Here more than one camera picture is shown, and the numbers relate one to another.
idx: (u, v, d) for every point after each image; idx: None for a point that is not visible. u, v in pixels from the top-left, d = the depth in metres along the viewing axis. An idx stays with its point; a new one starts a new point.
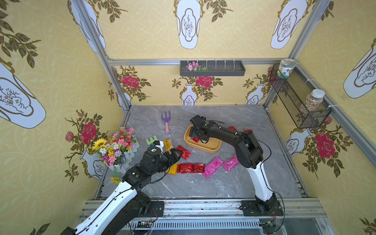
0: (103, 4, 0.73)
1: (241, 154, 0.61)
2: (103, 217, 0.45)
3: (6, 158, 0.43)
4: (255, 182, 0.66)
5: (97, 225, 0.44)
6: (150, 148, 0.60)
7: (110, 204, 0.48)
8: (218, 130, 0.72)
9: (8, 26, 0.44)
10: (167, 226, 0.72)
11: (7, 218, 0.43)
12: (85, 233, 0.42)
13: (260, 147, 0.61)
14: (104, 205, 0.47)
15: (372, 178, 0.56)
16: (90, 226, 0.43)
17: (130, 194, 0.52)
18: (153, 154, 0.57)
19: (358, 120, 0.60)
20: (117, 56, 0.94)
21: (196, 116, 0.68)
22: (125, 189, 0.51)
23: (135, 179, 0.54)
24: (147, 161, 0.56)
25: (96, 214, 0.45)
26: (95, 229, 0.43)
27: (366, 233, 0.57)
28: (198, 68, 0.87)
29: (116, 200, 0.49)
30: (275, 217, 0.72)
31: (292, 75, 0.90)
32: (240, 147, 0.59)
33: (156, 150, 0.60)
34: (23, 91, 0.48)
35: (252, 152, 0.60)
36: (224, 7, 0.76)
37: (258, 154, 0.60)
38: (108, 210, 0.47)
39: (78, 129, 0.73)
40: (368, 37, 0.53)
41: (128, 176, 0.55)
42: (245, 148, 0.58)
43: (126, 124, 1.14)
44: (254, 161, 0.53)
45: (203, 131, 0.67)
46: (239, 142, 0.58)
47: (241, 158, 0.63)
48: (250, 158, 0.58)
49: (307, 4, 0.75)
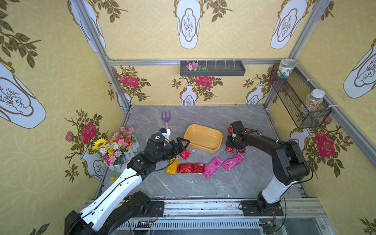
0: (103, 4, 0.73)
1: (278, 164, 0.51)
2: (108, 202, 0.44)
3: (6, 158, 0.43)
4: (271, 185, 0.61)
5: (102, 210, 0.43)
6: (154, 135, 0.58)
7: (116, 189, 0.47)
8: (255, 136, 0.67)
9: (8, 26, 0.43)
10: (167, 226, 0.72)
11: (7, 218, 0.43)
12: (90, 217, 0.41)
13: (305, 164, 0.50)
14: (109, 190, 0.47)
15: (372, 179, 0.56)
16: (95, 210, 0.42)
17: (135, 180, 0.51)
18: (157, 141, 0.56)
19: (358, 121, 0.59)
20: (117, 56, 0.94)
21: (237, 122, 0.83)
22: (130, 176, 0.51)
23: (140, 166, 0.53)
24: (151, 149, 0.55)
25: (101, 199, 0.45)
26: (100, 213, 0.42)
27: (366, 232, 0.57)
28: (198, 68, 0.87)
29: (122, 186, 0.48)
30: (275, 217, 0.72)
31: (292, 75, 0.90)
32: (277, 153, 0.50)
33: (160, 137, 0.58)
34: (22, 91, 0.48)
35: (293, 166, 0.50)
36: (224, 7, 0.76)
37: (301, 172, 0.49)
38: (114, 195, 0.46)
39: (78, 129, 0.73)
40: (368, 37, 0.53)
41: (132, 164, 0.54)
42: (284, 157, 0.50)
43: (126, 124, 1.14)
44: (294, 178, 0.49)
45: (242, 137, 0.75)
46: (277, 149, 0.51)
47: (277, 170, 0.52)
48: (288, 171, 0.49)
49: (307, 4, 0.75)
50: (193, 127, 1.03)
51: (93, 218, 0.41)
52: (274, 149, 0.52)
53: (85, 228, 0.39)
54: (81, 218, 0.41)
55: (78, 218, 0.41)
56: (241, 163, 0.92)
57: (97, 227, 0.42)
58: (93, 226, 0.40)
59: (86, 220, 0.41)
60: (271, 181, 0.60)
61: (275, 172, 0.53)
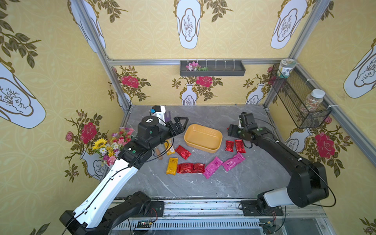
0: (103, 4, 0.73)
1: (298, 188, 0.44)
2: (101, 199, 0.41)
3: (6, 158, 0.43)
4: (278, 193, 0.57)
5: (95, 208, 0.40)
6: (145, 119, 0.49)
7: (107, 184, 0.42)
8: (272, 144, 0.56)
9: (8, 26, 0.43)
10: (167, 226, 0.72)
11: (7, 218, 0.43)
12: (83, 217, 0.38)
13: (326, 189, 0.44)
14: (101, 186, 0.42)
15: (372, 179, 0.56)
16: (88, 209, 0.39)
17: (127, 172, 0.44)
18: (149, 126, 0.46)
19: (358, 121, 0.60)
20: (117, 56, 0.94)
21: (250, 115, 0.69)
22: (122, 168, 0.44)
23: (132, 154, 0.46)
24: (144, 134, 0.47)
25: (93, 197, 0.41)
26: (93, 212, 0.39)
27: (366, 232, 0.57)
28: (198, 68, 0.87)
29: (113, 180, 0.43)
30: (275, 217, 0.72)
31: (292, 75, 0.90)
32: (301, 180, 0.43)
33: (152, 121, 0.48)
34: (22, 91, 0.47)
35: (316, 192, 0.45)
36: (224, 7, 0.76)
37: (320, 196, 0.44)
38: (106, 191, 0.42)
39: (78, 129, 0.73)
40: (368, 37, 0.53)
41: (125, 152, 0.47)
42: (307, 183, 0.43)
43: (126, 124, 1.14)
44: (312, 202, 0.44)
45: (252, 136, 0.64)
46: (301, 173, 0.44)
47: (295, 192, 0.45)
48: (309, 199, 0.44)
49: (307, 4, 0.75)
50: (193, 127, 1.03)
51: (86, 217, 0.38)
52: (296, 172, 0.44)
53: (79, 228, 0.37)
54: (74, 218, 0.38)
55: (70, 218, 0.38)
56: (241, 163, 0.92)
57: (94, 224, 0.40)
58: (88, 226, 0.38)
59: (80, 220, 0.38)
60: (278, 191, 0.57)
61: (291, 192, 0.47)
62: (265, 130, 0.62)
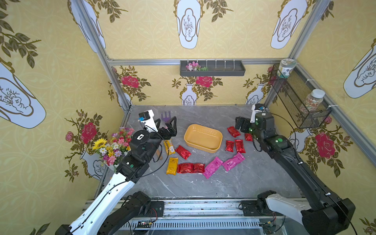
0: (103, 4, 0.73)
1: (319, 225, 0.39)
2: (97, 214, 0.42)
3: (6, 158, 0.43)
4: (286, 206, 0.54)
5: (91, 222, 0.41)
6: (136, 136, 0.49)
7: (104, 198, 0.44)
8: (293, 164, 0.48)
9: (8, 26, 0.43)
10: (167, 226, 0.72)
11: (7, 218, 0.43)
12: (80, 231, 0.39)
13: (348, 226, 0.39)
14: (98, 200, 0.44)
15: (371, 178, 0.56)
16: (84, 223, 0.40)
17: (124, 186, 0.47)
18: (141, 142, 0.47)
19: (358, 121, 0.60)
20: (117, 56, 0.94)
21: (270, 119, 0.54)
22: (120, 182, 0.47)
23: (130, 169, 0.49)
24: (137, 151, 0.47)
25: (89, 211, 0.42)
26: (89, 226, 0.40)
27: (366, 232, 0.57)
28: (198, 68, 0.87)
29: (110, 194, 0.45)
30: (275, 217, 0.72)
31: (292, 75, 0.90)
32: (329, 223, 0.38)
33: (142, 137, 0.48)
34: (23, 91, 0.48)
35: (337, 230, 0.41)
36: (224, 7, 0.76)
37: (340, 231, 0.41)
38: (103, 205, 0.43)
39: (78, 129, 0.73)
40: (368, 37, 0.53)
41: (122, 167, 0.49)
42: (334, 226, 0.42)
43: (126, 124, 1.14)
44: None
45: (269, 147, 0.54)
46: (330, 214, 0.38)
47: (313, 224, 0.41)
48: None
49: (307, 4, 0.75)
50: (193, 127, 1.03)
51: (82, 231, 0.39)
52: (322, 211, 0.39)
53: None
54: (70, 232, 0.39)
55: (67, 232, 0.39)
56: (241, 163, 0.92)
57: None
58: None
59: (75, 234, 0.39)
60: (288, 205, 0.55)
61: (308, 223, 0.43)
62: (286, 143, 0.53)
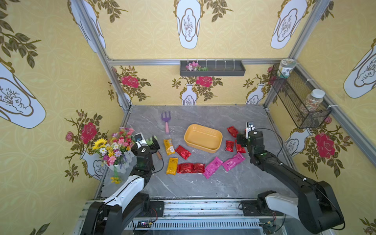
0: (103, 4, 0.73)
1: (306, 209, 0.42)
2: (126, 193, 0.52)
3: (6, 158, 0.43)
4: (284, 203, 0.55)
5: (123, 197, 0.50)
6: (140, 149, 0.66)
7: (128, 186, 0.55)
8: (277, 167, 0.57)
9: (8, 26, 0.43)
10: (167, 226, 0.72)
11: (7, 218, 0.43)
12: (115, 201, 0.47)
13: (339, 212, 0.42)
14: (123, 187, 0.54)
15: (372, 178, 0.56)
16: (117, 198, 0.49)
17: (140, 181, 0.61)
18: (145, 154, 0.65)
19: (358, 120, 0.60)
20: (117, 56, 0.94)
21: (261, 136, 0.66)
22: (136, 177, 0.61)
23: (141, 173, 0.65)
24: (143, 161, 0.66)
25: (118, 192, 0.51)
26: (121, 199, 0.48)
27: (366, 232, 0.57)
28: (198, 68, 0.87)
29: (133, 183, 0.58)
30: (275, 217, 0.73)
31: (292, 75, 0.90)
32: (307, 199, 0.43)
33: (146, 150, 0.66)
34: (23, 91, 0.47)
35: (326, 214, 0.43)
36: (224, 7, 0.76)
37: (335, 221, 0.42)
38: (129, 188, 0.54)
39: (78, 129, 0.73)
40: (368, 37, 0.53)
41: (134, 173, 0.65)
42: (314, 203, 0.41)
43: (126, 124, 1.14)
44: (326, 227, 0.42)
45: (256, 161, 0.65)
46: (306, 192, 0.43)
47: (305, 215, 0.42)
48: (320, 220, 0.42)
49: (307, 4, 0.75)
50: (192, 127, 1.03)
51: (118, 201, 0.47)
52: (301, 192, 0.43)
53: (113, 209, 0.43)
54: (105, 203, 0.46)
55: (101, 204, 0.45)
56: (241, 163, 0.92)
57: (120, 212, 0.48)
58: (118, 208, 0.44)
59: (111, 203, 0.46)
60: (285, 201, 0.56)
61: (302, 216, 0.44)
62: (269, 155, 0.65)
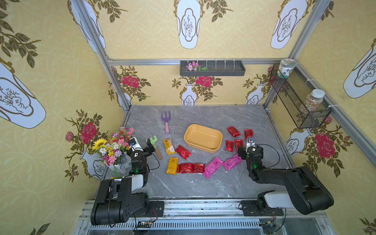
0: (103, 4, 0.73)
1: (293, 191, 0.46)
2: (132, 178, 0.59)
3: (6, 158, 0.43)
4: (279, 196, 0.56)
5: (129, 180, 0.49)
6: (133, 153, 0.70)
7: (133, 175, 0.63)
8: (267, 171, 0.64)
9: (8, 26, 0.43)
10: (167, 226, 0.72)
11: (7, 218, 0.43)
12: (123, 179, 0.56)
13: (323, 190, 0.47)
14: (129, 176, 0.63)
15: (372, 178, 0.56)
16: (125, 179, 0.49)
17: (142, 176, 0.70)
18: (138, 157, 0.68)
19: (358, 120, 0.60)
20: (117, 56, 0.94)
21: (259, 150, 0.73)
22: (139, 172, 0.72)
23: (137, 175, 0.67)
24: (137, 164, 0.69)
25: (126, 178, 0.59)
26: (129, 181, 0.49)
27: (366, 232, 0.57)
28: (198, 68, 0.87)
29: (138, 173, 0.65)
30: (275, 217, 0.72)
31: (292, 75, 0.90)
32: (290, 179, 0.48)
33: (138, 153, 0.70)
34: (22, 91, 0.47)
35: (312, 193, 0.45)
36: (224, 7, 0.76)
37: (321, 198, 0.44)
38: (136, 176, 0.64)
39: (78, 129, 0.73)
40: (368, 37, 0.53)
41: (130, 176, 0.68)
42: (296, 182, 0.47)
43: (125, 124, 1.15)
44: (315, 205, 0.43)
45: (255, 176, 0.70)
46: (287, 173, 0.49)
47: (294, 198, 0.46)
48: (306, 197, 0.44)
49: (307, 4, 0.75)
50: (192, 127, 1.03)
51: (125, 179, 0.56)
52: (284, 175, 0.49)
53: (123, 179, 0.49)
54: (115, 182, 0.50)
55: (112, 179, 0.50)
56: (241, 163, 0.92)
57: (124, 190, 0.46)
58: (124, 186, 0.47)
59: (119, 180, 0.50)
60: (280, 194, 0.56)
61: (294, 202, 0.46)
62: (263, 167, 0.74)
